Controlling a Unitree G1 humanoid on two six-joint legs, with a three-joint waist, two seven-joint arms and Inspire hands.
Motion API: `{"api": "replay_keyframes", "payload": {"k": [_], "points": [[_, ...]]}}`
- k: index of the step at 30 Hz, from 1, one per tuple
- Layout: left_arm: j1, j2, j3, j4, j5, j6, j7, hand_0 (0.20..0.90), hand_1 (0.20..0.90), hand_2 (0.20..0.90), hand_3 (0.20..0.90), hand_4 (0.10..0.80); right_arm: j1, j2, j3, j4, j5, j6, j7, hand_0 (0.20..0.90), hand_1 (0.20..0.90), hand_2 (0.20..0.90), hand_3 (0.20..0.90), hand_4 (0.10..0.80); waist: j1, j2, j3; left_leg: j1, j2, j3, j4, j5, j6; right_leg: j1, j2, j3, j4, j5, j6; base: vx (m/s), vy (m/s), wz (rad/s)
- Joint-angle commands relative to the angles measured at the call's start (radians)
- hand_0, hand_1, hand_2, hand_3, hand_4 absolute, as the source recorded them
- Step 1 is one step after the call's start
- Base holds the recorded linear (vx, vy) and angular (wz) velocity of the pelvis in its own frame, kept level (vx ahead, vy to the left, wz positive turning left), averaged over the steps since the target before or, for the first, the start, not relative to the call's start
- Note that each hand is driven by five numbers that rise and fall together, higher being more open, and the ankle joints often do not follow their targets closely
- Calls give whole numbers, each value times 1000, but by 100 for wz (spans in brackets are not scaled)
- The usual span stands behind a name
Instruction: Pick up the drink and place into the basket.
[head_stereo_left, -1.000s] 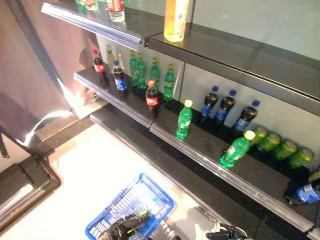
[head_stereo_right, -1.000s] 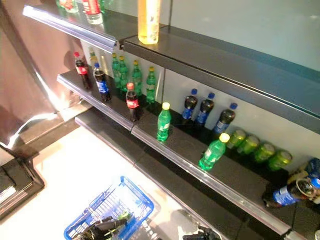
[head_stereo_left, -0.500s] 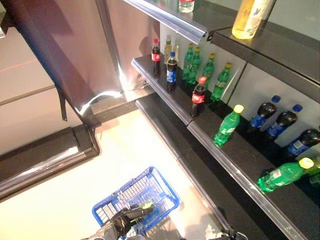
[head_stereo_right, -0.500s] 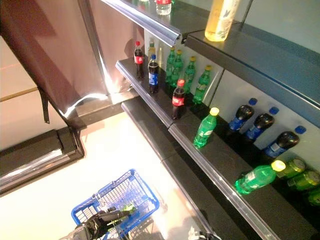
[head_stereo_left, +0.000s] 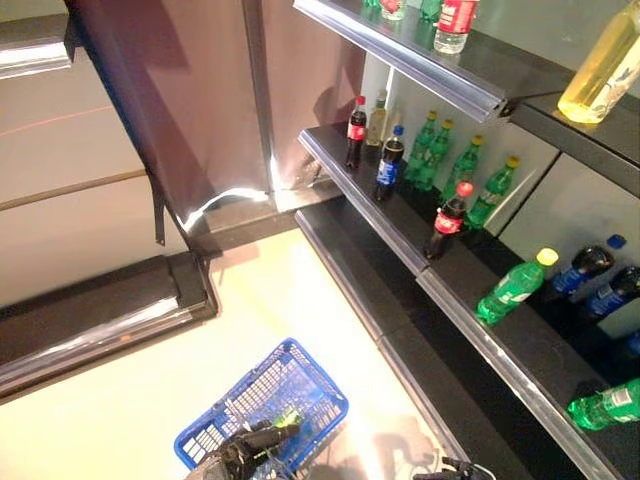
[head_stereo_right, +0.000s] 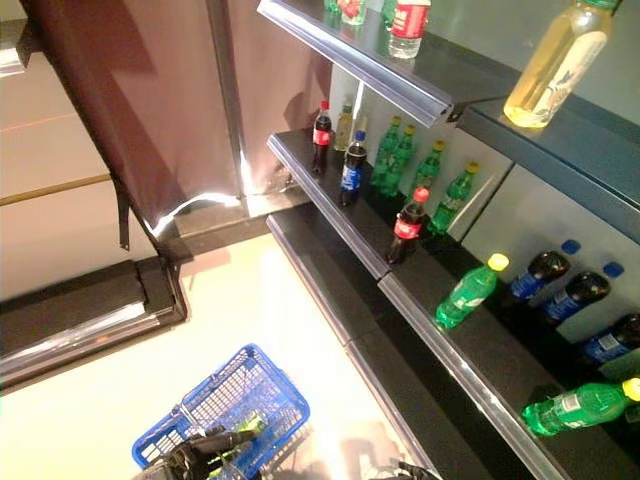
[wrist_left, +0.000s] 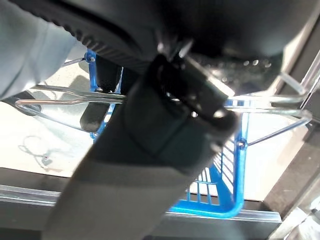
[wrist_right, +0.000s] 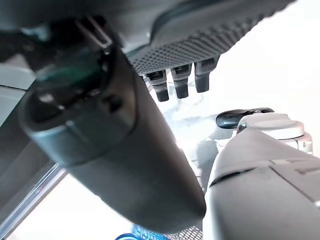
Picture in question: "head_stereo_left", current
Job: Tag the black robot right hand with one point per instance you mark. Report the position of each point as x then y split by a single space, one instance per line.
457 470

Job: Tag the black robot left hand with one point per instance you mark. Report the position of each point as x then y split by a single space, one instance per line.
245 450

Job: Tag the blue plastic shopping basket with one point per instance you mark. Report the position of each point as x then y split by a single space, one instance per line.
181 447

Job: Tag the cola bottle red cap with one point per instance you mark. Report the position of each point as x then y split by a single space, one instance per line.
356 132
446 222

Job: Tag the small yellow drink bottle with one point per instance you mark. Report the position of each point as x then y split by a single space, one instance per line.
377 125

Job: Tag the large yellow drink bottle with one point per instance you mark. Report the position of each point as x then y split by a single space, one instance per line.
597 70

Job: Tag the black side shelf board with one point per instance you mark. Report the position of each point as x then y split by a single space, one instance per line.
30 45
100 310

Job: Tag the water bottle red label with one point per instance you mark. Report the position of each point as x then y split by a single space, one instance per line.
452 25

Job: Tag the clear bottle red label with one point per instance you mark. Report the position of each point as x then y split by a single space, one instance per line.
392 7

